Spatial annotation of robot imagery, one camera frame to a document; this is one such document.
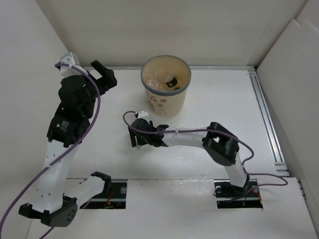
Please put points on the beige bin with grey rim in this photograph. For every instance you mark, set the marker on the beige bin with grey rim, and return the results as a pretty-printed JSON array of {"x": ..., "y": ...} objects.
[{"x": 164, "y": 102}]

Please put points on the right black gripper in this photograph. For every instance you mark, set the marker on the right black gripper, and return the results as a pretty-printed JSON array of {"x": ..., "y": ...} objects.
[{"x": 132, "y": 136}]

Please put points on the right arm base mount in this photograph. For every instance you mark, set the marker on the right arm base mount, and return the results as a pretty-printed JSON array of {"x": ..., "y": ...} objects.
[{"x": 227, "y": 197}]

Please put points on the aluminium rail frame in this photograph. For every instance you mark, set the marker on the aluminium rail frame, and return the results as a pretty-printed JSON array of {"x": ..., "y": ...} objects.
[{"x": 228, "y": 95}]

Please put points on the clear bottle white cap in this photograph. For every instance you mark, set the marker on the clear bottle white cap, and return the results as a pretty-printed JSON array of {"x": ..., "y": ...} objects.
[
  {"x": 153, "y": 84},
  {"x": 151, "y": 75}
]

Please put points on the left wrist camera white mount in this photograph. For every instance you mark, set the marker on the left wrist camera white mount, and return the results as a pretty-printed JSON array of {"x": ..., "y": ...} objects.
[{"x": 69, "y": 58}]

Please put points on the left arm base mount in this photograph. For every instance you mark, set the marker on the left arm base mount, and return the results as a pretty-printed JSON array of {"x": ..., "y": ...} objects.
[{"x": 113, "y": 195}]

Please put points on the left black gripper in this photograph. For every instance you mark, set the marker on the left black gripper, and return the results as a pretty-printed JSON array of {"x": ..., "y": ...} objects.
[{"x": 108, "y": 80}]

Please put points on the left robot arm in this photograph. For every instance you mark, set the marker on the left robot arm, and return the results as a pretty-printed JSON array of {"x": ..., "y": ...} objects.
[{"x": 80, "y": 100}]

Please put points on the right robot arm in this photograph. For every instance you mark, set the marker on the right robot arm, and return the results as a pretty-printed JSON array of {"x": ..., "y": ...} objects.
[{"x": 220, "y": 144}]

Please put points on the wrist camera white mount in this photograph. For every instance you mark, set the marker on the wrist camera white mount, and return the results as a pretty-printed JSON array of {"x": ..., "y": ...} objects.
[
  {"x": 142, "y": 114},
  {"x": 69, "y": 58}
]

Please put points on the small bottle with black cap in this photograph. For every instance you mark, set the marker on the small bottle with black cap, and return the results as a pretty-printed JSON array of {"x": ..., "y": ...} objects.
[{"x": 170, "y": 81}]

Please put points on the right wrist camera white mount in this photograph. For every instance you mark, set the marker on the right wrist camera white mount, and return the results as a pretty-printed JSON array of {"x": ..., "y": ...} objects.
[{"x": 142, "y": 114}]

